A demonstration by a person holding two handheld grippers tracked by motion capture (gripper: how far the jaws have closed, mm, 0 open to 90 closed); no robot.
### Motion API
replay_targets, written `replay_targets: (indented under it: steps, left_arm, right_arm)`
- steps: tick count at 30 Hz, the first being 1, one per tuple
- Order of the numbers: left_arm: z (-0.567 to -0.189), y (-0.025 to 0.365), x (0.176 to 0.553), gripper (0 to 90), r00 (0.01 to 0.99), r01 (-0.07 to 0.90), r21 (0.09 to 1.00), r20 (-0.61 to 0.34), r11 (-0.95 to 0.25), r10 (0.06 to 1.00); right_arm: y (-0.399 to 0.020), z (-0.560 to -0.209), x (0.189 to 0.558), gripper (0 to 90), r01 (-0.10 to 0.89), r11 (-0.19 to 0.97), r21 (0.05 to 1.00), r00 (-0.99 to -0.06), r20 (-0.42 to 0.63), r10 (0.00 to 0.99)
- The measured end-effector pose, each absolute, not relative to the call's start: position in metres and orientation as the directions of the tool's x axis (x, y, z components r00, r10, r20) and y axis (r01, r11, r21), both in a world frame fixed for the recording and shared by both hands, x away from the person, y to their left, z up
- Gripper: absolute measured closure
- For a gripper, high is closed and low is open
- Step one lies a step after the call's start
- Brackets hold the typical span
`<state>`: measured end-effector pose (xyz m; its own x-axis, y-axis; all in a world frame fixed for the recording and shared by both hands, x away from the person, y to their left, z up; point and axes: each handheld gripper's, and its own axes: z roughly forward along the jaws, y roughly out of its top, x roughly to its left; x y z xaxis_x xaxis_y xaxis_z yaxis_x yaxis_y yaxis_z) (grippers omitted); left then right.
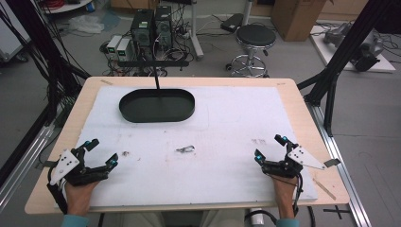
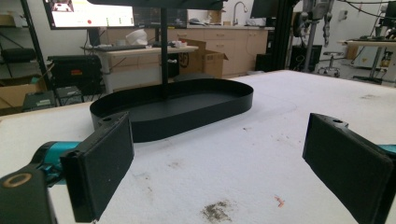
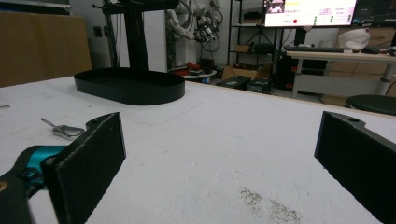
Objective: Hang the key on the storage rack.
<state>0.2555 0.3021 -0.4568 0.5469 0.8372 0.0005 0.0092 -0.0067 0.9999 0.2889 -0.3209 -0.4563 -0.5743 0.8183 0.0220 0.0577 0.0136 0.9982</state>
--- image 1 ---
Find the aluminium rail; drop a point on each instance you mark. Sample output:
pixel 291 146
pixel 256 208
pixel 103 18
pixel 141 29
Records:
pixel 22 164
pixel 340 170

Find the person's right hand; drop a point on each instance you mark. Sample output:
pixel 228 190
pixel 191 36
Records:
pixel 283 195

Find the white foam mat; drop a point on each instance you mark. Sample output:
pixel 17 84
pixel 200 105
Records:
pixel 195 157

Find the white board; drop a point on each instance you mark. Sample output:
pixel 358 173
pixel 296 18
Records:
pixel 318 47

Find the black camera stand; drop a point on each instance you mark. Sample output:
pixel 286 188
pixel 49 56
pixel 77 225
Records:
pixel 156 67

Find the black tape strip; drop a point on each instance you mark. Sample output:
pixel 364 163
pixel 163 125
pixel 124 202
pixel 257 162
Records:
pixel 47 164
pixel 332 162

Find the brown cardboard box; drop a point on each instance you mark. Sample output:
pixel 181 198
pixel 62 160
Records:
pixel 296 19

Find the thin wooden stick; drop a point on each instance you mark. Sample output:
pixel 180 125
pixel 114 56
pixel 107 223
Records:
pixel 324 189

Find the white table leg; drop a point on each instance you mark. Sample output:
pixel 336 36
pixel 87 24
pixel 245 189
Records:
pixel 256 217

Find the black round stool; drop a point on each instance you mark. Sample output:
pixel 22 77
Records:
pixel 255 36

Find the grey robot device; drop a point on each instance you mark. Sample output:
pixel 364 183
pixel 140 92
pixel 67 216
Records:
pixel 362 47

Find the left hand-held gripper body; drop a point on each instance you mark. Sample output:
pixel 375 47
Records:
pixel 67 162

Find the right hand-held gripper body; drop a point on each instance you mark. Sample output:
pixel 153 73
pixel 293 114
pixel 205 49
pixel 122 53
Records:
pixel 302 157

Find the black oval tray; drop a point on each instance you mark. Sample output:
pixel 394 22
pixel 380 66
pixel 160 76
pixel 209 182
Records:
pixel 156 107

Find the clear plastic bag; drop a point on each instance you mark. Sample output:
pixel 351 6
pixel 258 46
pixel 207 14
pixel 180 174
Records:
pixel 85 24

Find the black power adapter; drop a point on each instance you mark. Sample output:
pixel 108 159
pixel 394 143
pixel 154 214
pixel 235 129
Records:
pixel 231 22

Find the person's legs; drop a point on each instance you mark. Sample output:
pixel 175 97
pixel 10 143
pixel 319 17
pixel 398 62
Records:
pixel 189 219

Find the white power supply unit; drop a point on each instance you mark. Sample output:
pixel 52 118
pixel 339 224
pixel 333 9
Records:
pixel 123 49
pixel 113 44

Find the person's left hand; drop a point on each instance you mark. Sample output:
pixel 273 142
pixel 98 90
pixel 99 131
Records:
pixel 78 197

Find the small metal clip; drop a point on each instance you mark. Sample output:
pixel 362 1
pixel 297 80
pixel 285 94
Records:
pixel 186 149

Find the black computer tower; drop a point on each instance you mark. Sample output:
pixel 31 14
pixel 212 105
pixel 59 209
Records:
pixel 164 25
pixel 142 26

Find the black metal frame strut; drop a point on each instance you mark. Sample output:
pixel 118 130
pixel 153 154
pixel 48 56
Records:
pixel 340 53
pixel 41 47

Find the black tape cross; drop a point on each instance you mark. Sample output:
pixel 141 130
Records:
pixel 337 212

